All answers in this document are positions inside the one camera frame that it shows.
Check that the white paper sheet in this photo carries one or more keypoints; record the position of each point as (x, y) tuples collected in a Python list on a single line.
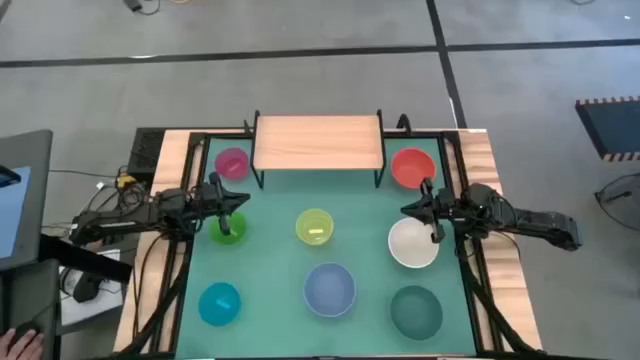
[(100, 305)]

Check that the black computer mouse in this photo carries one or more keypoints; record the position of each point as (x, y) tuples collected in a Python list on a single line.
[(25, 329)]

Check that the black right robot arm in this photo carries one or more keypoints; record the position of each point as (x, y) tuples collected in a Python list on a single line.
[(540, 222)]

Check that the grey monitor with blue screen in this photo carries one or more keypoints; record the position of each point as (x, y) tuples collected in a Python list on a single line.
[(30, 200)]

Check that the small yellow translucent bowl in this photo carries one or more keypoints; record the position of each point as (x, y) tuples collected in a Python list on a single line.
[(314, 225)]

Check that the black frame bracket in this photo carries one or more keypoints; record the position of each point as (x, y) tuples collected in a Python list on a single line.
[(404, 124), (248, 127)]

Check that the large periwinkle blue bowl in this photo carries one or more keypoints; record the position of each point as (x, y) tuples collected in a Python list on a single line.
[(330, 290)]

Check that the person's hand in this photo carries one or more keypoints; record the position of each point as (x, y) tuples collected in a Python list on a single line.
[(20, 350)]

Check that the wooden shelf with black legs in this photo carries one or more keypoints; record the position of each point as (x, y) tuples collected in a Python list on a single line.
[(317, 142)]

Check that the small cyan translucent bowl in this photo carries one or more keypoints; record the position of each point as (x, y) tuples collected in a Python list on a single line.
[(219, 304)]

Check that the black slanted bar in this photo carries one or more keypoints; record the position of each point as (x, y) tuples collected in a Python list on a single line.
[(85, 257)]

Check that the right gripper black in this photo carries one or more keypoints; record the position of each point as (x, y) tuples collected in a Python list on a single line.
[(445, 207)]

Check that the black power adapter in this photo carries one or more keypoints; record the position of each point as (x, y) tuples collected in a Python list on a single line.
[(133, 5)]

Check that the dark platform with striped edge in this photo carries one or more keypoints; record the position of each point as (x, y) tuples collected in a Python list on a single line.
[(612, 127)]

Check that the black handheld device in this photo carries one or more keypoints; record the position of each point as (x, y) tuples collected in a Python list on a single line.
[(86, 289)]

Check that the small pink translucent bowl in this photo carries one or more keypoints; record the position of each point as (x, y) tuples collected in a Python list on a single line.
[(231, 164)]

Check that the green table mat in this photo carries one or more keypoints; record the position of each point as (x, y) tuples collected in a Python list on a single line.
[(280, 280)]

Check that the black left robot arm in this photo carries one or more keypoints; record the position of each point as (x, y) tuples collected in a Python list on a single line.
[(125, 220)]

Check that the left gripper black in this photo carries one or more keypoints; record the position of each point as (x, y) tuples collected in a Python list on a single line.
[(207, 200)]

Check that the large white bowl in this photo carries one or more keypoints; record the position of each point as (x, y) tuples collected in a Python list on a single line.
[(410, 245)]

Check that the large dark teal bowl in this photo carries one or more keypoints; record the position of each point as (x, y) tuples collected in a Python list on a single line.
[(416, 312)]

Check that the red plastic bowl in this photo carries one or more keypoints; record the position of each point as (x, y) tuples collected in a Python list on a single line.
[(410, 167)]

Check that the small green translucent bowl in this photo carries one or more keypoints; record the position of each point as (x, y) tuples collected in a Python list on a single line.
[(239, 227)]

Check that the black perforated box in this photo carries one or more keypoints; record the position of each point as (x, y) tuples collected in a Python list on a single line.
[(145, 152)]

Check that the dark grey desk panel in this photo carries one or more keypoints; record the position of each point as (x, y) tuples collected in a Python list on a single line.
[(30, 295)]

